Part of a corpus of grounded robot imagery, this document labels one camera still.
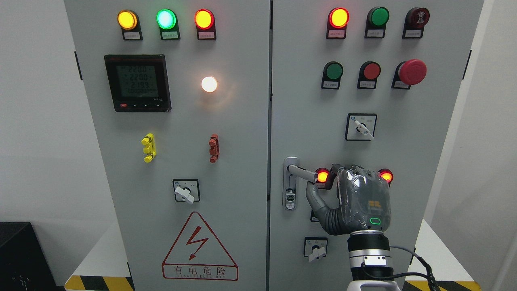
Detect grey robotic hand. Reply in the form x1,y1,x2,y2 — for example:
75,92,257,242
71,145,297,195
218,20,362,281
305,164,391,235

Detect silver door handle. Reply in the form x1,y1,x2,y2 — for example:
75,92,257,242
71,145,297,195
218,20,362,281
282,156,318,210

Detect red lit light lower right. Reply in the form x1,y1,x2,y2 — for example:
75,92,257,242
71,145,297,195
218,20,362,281
378,168,394,184

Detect red lit light lower left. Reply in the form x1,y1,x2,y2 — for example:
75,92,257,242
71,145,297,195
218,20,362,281
316,167,330,189

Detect green push button lower left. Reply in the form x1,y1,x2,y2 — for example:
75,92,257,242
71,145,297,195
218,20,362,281
310,211,319,223

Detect green push button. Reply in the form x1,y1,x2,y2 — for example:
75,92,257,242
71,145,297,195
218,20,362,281
310,211,319,223
321,61,343,90

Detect red push button upper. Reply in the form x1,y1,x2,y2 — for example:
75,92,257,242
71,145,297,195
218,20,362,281
357,61,382,90

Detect green push button upper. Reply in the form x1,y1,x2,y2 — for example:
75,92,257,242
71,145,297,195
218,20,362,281
321,61,343,90

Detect red emergency stop button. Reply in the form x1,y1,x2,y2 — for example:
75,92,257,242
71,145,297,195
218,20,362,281
391,59,428,90

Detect red terminal clip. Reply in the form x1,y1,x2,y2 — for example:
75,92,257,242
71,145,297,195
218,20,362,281
208,134,220,163

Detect red electrical warning sticker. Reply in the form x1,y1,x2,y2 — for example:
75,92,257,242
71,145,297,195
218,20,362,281
161,211,239,280

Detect red lit light top right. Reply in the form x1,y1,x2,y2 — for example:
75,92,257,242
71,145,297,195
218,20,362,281
326,7,349,39

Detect green light top right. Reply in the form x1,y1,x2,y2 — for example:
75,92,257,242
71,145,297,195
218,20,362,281
364,6,390,38

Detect dark red buzzer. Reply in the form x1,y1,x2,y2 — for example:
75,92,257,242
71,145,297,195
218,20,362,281
402,7,430,39

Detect grey electrical cabinet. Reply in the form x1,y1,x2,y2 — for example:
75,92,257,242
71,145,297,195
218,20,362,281
65,0,484,291

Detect white lit indicator light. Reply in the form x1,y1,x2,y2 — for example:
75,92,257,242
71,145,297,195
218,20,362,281
201,76,218,93

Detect yellow terminal clip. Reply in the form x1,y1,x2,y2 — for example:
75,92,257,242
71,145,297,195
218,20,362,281
141,133,157,163

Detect red lit indicator light left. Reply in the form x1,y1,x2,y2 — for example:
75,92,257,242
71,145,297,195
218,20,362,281
194,8,216,40

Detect black digital power meter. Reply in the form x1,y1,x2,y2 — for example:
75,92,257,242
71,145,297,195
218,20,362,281
104,55,172,112

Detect green lit indicator light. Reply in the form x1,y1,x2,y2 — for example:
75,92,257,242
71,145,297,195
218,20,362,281
156,8,181,40

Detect white platform with hazard stripes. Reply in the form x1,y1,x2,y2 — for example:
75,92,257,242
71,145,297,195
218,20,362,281
65,220,481,291

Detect yellow indicator light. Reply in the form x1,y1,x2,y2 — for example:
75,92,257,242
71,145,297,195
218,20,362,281
118,9,143,41

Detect black box lower left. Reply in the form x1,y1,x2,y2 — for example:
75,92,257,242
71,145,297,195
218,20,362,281
0,222,57,291

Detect white lower selector switch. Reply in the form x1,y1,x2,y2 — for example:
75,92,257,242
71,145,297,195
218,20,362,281
303,236,328,263

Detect upper right selector switch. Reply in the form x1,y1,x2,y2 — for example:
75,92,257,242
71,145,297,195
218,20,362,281
345,114,377,141

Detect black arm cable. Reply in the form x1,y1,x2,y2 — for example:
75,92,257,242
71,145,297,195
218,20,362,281
389,245,441,291

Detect left door selector switch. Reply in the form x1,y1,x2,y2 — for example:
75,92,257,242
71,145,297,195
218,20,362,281
172,179,201,205

